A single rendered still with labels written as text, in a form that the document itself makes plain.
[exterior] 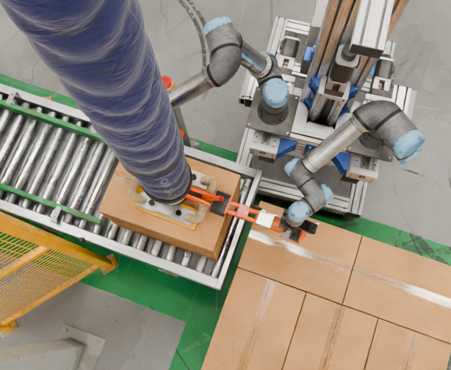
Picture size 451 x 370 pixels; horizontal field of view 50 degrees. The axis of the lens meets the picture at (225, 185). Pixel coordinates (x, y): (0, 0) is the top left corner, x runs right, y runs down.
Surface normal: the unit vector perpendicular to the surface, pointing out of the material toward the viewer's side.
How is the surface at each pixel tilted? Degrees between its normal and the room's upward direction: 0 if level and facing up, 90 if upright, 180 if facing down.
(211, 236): 0
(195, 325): 0
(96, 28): 74
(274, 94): 7
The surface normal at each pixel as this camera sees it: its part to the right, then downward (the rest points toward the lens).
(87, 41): 0.28, 0.81
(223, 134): -0.03, -0.25
